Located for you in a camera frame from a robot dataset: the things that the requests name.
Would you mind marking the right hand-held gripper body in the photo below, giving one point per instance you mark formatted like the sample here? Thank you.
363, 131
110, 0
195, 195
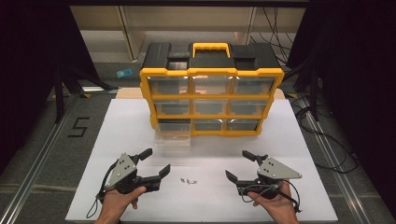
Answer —
274, 170

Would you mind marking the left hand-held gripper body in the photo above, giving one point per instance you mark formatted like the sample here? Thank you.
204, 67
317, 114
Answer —
124, 169

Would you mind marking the clear plastic drawer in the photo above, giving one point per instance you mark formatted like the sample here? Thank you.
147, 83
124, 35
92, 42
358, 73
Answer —
173, 138

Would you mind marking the person's left hand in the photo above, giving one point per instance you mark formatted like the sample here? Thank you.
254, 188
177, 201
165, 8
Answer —
115, 203

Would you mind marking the person's right hand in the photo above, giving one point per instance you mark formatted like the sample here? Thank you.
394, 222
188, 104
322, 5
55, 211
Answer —
278, 207

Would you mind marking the grid of clear drawers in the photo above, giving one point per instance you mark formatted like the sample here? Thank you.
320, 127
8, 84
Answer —
211, 107

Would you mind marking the white strip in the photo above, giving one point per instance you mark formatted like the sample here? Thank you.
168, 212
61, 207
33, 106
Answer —
93, 89

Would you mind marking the blue card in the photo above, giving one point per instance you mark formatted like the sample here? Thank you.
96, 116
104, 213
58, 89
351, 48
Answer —
124, 73

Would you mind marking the black metal stand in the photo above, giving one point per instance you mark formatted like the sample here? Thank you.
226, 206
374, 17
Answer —
59, 96
314, 93

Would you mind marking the yellow and black organizer box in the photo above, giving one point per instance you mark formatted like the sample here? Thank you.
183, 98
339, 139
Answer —
211, 59

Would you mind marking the black curtain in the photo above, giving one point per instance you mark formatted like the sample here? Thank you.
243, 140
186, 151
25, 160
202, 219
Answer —
28, 62
358, 77

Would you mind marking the beige partition panel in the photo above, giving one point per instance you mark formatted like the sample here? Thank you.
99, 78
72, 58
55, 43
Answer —
186, 21

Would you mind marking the metal floor rail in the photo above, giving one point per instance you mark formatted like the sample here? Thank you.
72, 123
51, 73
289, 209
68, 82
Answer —
339, 174
37, 168

